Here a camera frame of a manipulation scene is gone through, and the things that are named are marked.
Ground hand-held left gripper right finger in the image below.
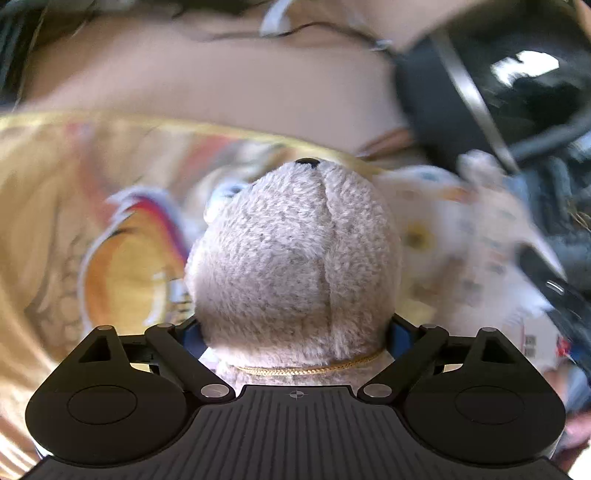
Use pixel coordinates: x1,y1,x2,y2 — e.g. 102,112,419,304
358,314,520,403

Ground white cable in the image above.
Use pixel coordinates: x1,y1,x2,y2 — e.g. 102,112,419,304
261,0,296,38

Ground black bag with strap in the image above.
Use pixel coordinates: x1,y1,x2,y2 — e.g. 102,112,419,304
392,0,591,174

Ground black cable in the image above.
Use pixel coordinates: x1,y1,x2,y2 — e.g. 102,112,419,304
198,18,384,47

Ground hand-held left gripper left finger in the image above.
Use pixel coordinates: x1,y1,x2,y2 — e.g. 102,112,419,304
74,316,236,403

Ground brown teddy bear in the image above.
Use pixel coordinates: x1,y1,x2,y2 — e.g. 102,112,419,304
185,158,402,387

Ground white printed baby cloth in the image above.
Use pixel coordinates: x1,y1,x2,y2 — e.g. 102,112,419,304
374,152,573,372

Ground yellow cartoon printed towel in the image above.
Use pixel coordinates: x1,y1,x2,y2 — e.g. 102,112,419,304
0,111,444,476

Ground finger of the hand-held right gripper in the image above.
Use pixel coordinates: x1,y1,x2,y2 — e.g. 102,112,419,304
517,242,591,356

